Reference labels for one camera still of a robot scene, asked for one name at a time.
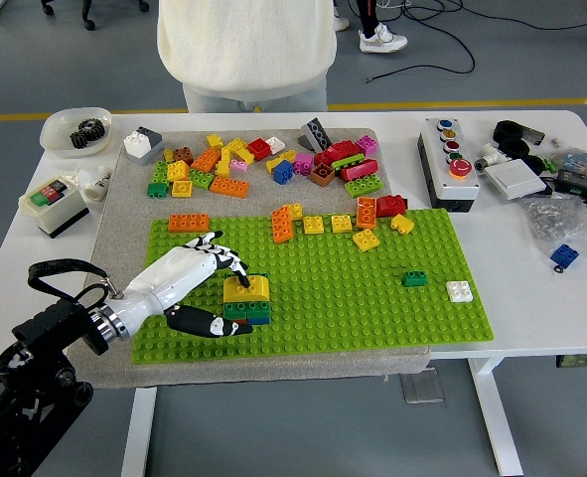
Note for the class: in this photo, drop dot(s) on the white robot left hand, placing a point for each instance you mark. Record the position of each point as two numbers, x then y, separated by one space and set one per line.
169 278

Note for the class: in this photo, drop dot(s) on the yellow curved brick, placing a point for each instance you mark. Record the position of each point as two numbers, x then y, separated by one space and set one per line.
259 289

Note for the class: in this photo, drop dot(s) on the magenta square brick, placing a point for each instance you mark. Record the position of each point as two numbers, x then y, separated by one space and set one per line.
303 165

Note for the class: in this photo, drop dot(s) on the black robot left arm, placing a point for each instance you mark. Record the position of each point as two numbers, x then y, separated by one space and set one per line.
49 323

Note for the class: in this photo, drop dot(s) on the orange long brick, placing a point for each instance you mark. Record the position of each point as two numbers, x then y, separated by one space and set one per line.
229 187
366 212
189 222
281 223

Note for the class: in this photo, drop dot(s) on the dark green long brick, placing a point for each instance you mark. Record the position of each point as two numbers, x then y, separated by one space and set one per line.
259 309
236 310

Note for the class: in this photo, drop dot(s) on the small dark green brick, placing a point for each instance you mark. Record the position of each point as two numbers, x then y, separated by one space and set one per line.
157 190
414 278

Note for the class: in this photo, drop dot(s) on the yellow square brick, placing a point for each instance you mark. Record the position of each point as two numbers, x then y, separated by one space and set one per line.
313 224
342 223
178 171
365 240
182 188

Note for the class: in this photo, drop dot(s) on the blue flat brick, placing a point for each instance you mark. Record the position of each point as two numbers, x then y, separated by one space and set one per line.
260 320

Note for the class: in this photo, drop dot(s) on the lime long brick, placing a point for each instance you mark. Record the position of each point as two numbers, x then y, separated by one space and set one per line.
365 186
160 172

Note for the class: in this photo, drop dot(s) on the small yellow brick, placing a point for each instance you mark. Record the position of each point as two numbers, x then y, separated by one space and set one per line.
402 224
295 211
169 155
214 142

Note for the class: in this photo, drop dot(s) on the yellow narrow brick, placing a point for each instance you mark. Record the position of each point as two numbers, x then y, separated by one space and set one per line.
224 164

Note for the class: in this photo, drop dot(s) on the pink flat brick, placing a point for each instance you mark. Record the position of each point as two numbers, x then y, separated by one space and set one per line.
238 166

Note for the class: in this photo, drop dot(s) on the white square brick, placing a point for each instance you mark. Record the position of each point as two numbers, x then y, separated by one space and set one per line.
459 291
136 141

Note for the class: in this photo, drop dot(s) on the green studded baseplate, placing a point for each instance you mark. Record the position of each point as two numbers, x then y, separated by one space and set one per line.
323 298

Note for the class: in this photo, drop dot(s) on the red square brick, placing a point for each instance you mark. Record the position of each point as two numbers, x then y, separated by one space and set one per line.
259 148

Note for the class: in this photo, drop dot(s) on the brown square brick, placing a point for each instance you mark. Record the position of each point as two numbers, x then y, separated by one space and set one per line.
322 174

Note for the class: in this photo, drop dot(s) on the grey patterned sloped brick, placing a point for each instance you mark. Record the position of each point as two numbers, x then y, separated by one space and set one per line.
315 133

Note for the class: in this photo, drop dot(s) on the lime flat brick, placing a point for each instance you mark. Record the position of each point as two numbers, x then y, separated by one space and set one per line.
347 161

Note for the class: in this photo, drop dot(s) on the large red brick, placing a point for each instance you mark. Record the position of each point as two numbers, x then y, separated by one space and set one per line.
340 149

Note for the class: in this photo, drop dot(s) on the red long brick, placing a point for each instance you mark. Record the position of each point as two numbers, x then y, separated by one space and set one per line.
358 170

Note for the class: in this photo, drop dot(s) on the white plastic tube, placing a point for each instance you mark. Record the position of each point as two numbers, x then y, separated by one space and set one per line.
99 181

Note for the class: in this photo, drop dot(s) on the grey-brown mat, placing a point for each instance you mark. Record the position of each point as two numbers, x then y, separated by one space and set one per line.
273 372

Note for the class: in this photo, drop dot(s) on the white table leg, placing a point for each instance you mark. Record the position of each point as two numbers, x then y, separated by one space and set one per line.
139 432
501 427

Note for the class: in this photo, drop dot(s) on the black gear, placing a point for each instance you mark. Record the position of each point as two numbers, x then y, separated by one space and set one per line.
93 129
79 140

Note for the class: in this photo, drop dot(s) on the white bowl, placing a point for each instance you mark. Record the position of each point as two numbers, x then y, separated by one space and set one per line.
57 131

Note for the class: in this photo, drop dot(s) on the person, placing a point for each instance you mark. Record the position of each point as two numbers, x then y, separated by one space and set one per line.
382 40
248 49

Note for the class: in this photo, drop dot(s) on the black office chair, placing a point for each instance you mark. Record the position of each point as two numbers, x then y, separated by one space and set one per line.
89 23

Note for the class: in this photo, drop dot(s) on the grey button control box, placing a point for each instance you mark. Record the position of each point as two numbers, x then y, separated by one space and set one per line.
447 174

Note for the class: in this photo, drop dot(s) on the white pipe fitting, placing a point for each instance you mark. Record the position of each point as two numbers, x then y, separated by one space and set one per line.
489 156

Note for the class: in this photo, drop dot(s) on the grey black block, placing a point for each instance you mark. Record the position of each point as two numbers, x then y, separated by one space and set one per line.
534 135

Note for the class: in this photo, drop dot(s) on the small green part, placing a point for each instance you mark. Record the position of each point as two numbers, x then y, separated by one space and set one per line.
550 164

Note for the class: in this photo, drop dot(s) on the clear bag of screws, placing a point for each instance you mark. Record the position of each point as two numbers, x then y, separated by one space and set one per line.
566 218

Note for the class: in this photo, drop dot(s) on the black power adapter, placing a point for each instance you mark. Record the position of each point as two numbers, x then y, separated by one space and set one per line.
578 184

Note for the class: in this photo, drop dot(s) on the table control panel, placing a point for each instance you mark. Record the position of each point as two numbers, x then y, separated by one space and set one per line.
583 361

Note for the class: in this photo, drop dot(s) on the clear bag of parts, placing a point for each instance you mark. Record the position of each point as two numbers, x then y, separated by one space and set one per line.
578 160

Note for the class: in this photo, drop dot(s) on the beige switch box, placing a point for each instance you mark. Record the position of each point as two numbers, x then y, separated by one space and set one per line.
44 196

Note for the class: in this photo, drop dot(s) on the white switch plate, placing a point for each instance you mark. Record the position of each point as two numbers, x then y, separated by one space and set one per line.
515 180

